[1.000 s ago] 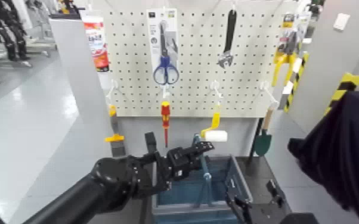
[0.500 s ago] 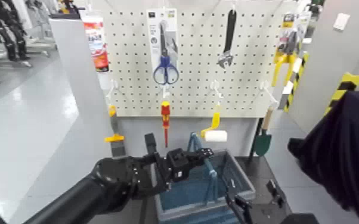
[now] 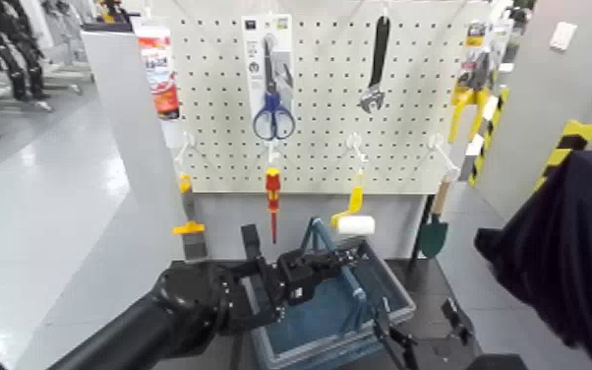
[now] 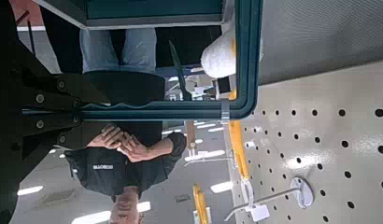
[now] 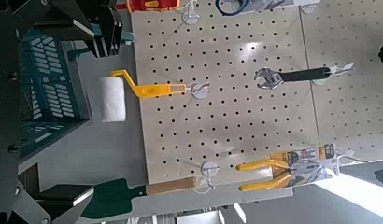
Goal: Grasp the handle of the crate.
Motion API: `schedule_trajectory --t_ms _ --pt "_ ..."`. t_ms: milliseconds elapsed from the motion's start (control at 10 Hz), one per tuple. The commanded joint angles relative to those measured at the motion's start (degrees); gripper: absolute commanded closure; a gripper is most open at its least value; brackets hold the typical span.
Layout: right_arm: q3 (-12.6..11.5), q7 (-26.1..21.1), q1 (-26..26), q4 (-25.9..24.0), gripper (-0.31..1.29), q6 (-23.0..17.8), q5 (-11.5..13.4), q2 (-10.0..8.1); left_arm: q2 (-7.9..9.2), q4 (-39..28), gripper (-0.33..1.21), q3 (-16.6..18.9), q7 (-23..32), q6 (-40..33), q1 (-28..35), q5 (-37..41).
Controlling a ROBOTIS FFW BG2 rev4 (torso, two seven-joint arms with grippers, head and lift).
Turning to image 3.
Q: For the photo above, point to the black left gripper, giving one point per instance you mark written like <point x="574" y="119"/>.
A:
<point x="291" y="279"/>

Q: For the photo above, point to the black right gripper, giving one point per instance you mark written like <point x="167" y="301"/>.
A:
<point x="461" y="356"/>

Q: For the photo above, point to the blue plastic crate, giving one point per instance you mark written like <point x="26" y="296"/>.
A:
<point x="322" y="320"/>

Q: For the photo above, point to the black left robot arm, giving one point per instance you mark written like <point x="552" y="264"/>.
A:
<point x="172" y="315"/>

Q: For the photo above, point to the black pegboard support leg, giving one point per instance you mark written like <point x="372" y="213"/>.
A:
<point x="417" y="237"/>

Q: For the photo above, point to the red and yellow screwdriver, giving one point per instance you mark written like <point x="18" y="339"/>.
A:
<point x="273" y="193"/>

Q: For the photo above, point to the white pegboard hook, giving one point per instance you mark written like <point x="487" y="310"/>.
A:
<point x="440" y="152"/>
<point x="274" y="151"/>
<point x="355" y="144"/>
<point x="186" y="144"/>

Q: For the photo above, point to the white pegboard panel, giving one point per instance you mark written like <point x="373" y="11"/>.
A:
<point x="327" y="129"/>

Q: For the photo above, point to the dark navy cloth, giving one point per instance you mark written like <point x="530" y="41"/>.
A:
<point x="569" y="248"/>

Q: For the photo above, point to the blue scissors in white package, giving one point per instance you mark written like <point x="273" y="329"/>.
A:
<point x="273" y="77"/>

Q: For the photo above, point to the yellow black striped corner guard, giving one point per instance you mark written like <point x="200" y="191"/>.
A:
<point x="564" y="150"/>

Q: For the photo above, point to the grey partition panel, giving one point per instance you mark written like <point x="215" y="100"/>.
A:
<point x="136" y="155"/>

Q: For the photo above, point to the red and white tube package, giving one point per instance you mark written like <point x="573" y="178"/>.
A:
<point x="160" y="67"/>

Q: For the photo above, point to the black humanoid robot on stand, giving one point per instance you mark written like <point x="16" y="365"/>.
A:
<point x="9" y="46"/>

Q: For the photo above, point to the yellow black striped slim post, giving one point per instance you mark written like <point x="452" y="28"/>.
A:
<point x="488" y="134"/>

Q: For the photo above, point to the white wall switch plate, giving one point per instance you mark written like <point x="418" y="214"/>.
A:
<point x="563" y="36"/>

